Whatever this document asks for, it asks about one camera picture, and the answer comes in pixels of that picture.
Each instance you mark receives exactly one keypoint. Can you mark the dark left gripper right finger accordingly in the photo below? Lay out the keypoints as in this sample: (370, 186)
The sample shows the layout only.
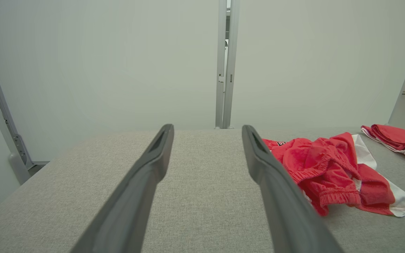
(290, 218)

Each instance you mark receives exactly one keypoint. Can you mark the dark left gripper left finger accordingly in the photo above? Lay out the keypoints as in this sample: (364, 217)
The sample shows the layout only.
(132, 211)

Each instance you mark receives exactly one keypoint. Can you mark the red shorts with white panels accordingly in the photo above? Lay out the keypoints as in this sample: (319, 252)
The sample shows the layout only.
(329, 165)

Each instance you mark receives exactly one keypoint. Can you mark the red shirt with white stripes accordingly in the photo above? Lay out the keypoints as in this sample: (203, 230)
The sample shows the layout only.
(399, 138)

